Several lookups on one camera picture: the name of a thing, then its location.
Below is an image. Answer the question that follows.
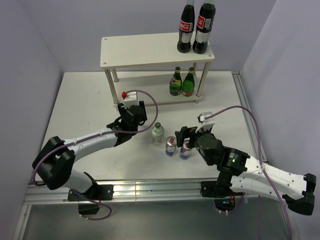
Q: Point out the silver blue can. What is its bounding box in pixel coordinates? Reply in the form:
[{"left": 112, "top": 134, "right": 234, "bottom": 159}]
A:
[
  {"left": 165, "top": 136, "right": 177, "bottom": 157},
  {"left": 179, "top": 139, "right": 192, "bottom": 160}
]

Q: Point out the clear bottle green cap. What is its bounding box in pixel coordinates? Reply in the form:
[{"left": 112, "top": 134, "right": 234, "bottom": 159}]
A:
[{"left": 151, "top": 122, "right": 165, "bottom": 145}]

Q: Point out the green glass bottle yellow label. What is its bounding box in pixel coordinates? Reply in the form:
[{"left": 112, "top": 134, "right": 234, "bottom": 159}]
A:
[{"left": 169, "top": 66, "right": 182, "bottom": 96}]

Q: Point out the green glass bottle red label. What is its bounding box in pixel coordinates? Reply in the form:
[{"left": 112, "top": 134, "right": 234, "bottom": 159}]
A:
[{"left": 181, "top": 67, "right": 195, "bottom": 97}]

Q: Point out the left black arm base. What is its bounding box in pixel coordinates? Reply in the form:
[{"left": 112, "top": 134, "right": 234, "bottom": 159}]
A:
[{"left": 67, "top": 184, "right": 114, "bottom": 216}]

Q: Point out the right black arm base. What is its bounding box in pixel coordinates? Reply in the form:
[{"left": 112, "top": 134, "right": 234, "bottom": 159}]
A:
[{"left": 200, "top": 180, "right": 245, "bottom": 216}]

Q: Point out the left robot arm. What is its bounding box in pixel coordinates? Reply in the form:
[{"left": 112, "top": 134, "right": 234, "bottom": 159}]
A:
[{"left": 32, "top": 100, "right": 147, "bottom": 200}]

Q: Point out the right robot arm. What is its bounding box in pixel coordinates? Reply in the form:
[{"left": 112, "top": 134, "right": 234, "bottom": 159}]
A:
[{"left": 175, "top": 126, "right": 317, "bottom": 216}]

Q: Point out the white two-tier shelf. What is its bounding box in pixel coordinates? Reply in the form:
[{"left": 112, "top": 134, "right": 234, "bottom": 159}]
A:
[{"left": 100, "top": 32, "right": 215, "bottom": 105}]

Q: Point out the left cola bottle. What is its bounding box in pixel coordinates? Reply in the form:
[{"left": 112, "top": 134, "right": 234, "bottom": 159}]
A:
[{"left": 177, "top": 0, "right": 195, "bottom": 53}]

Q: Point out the cola bottle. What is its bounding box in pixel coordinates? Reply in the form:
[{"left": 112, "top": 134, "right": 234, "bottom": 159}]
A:
[
  {"left": 192, "top": 0, "right": 216, "bottom": 54},
  {"left": 177, "top": 0, "right": 195, "bottom": 53}
]

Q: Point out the right cola bottle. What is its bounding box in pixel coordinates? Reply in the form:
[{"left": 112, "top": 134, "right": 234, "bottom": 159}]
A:
[{"left": 192, "top": 0, "right": 216, "bottom": 54}]

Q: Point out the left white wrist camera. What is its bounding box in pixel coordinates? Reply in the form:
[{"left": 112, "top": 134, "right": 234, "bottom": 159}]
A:
[{"left": 121, "top": 91, "right": 139, "bottom": 109}]

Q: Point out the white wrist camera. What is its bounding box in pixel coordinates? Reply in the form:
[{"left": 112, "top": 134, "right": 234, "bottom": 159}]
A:
[
  {"left": 121, "top": 91, "right": 139, "bottom": 109},
  {"left": 195, "top": 111, "right": 215, "bottom": 133}
]

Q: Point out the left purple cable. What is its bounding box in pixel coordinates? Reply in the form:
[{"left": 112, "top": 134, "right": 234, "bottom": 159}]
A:
[{"left": 31, "top": 89, "right": 159, "bottom": 221}]

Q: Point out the purple cable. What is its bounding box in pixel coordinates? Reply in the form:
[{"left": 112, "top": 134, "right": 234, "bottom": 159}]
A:
[
  {"left": 31, "top": 89, "right": 159, "bottom": 221},
  {"left": 206, "top": 105, "right": 293, "bottom": 240}
]

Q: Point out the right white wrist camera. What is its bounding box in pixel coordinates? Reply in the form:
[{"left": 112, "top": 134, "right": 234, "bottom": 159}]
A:
[{"left": 195, "top": 111, "right": 215, "bottom": 133}]

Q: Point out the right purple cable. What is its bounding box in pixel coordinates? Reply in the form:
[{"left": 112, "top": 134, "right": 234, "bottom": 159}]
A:
[{"left": 206, "top": 105, "right": 293, "bottom": 240}]

